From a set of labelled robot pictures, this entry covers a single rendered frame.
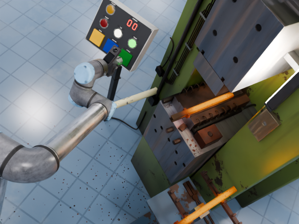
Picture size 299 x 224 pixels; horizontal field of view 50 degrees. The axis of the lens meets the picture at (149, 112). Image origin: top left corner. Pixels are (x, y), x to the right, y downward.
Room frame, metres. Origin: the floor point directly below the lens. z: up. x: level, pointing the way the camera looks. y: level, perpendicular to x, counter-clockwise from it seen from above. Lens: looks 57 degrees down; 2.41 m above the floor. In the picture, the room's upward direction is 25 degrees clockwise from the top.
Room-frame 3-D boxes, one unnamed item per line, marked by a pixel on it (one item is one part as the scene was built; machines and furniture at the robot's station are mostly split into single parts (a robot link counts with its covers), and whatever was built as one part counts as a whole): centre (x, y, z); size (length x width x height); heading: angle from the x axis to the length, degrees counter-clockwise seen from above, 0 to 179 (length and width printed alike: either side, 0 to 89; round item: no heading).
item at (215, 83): (1.21, -0.30, 1.32); 0.42 x 0.20 x 0.10; 141
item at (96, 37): (1.23, 0.45, 1.01); 0.07 x 0.05 x 0.07; 76
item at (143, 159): (1.18, -0.35, 0.23); 0.56 x 0.38 x 0.47; 141
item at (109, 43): (1.21, 0.35, 1.01); 0.07 x 0.05 x 0.07; 76
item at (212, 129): (0.98, -0.34, 0.95); 0.12 x 0.09 x 0.07; 141
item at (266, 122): (0.94, -0.49, 1.27); 0.09 x 0.02 x 0.17; 51
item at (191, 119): (1.21, -0.30, 0.96); 0.42 x 0.20 x 0.09; 141
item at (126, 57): (1.18, 0.25, 1.01); 0.07 x 0.05 x 0.07; 76
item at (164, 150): (1.18, -0.35, 0.69); 0.56 x 0.38 x 0.45; 141
